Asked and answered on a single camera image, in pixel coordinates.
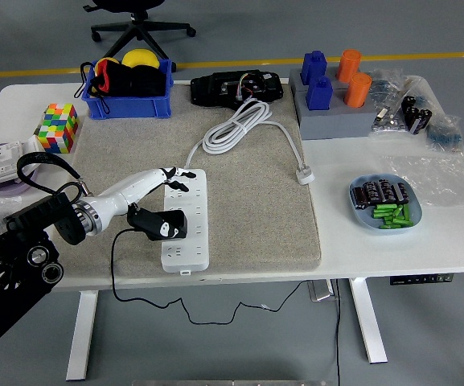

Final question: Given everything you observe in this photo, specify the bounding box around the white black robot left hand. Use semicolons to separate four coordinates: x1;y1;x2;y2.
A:
93;166;198;242

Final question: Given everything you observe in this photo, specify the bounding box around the black plug adapter with cord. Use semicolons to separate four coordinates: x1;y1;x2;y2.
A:
110;208;311;326

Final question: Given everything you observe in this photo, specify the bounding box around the white power strip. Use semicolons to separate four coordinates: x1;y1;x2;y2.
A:
161;168;211;277

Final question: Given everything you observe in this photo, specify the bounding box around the multicolour puzzle cube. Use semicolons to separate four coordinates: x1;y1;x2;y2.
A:
36;103;81;154

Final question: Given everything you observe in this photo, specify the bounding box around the blue plastic bin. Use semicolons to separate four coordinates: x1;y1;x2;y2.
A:
83;59;175;121

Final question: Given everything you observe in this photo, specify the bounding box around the black pouch with red trim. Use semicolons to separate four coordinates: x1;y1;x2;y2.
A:
79;57;133;114

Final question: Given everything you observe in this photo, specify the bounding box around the black cloth bundle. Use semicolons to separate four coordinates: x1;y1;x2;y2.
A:
129;66;169;97

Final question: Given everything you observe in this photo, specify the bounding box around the grey-brown mat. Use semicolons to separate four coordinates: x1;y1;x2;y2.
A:
46;80;323;279

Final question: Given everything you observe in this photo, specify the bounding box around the yellow foam ball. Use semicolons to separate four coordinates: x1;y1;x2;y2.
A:
121;48;161;70

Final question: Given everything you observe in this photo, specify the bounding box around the white table leg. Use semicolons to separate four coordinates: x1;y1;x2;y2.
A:
347;277;389;365
65;291;99;382

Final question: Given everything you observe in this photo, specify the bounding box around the black electronic device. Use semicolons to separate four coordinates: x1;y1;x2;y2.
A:
190;68;285;109

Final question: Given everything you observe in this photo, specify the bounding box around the black office chair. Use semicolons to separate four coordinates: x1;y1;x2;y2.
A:
82;0;197;74

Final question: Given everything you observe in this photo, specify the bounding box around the metal box under table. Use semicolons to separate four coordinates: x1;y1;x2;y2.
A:
306;279;339;302

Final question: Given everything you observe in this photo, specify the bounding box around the blue plastic block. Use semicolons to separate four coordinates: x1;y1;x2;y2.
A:
300;50;328;86
306;75;334;112

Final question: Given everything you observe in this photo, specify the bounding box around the grey block holder base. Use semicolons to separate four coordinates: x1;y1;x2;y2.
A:
289;67;378;141

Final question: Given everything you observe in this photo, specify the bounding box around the black capacitor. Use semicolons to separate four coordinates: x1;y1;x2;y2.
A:
392;183;412;204
377;179;396;201
351;187;372;211
362;180;381;202

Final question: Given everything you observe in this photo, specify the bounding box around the light blue plate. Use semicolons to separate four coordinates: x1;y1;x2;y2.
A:
348;173;424;235

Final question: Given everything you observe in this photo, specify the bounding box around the orange cylinder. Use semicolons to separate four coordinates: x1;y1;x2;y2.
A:
343;72;373;108
335;48;363;84

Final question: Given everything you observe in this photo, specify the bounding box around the plastic bag of silver parts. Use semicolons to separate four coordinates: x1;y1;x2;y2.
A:
370;94;409;134

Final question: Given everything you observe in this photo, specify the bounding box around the plastic bag of blue parts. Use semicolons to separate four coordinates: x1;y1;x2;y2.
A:
370;68;404;97
424;114;464;154

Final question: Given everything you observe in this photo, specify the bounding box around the plastic bag of black capacitors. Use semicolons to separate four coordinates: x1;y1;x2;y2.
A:
399;76;436;136

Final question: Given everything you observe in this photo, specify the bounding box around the black table control panel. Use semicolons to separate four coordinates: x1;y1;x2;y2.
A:
389;273;456;286

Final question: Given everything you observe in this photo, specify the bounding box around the large empty clear bag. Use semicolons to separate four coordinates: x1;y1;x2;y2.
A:
380;151;464;208

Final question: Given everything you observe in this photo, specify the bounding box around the white power strip cord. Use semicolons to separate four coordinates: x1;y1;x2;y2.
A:
183;98;317;187

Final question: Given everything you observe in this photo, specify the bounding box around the thin black hanging cable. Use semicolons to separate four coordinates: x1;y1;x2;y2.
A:
334;279;343;386

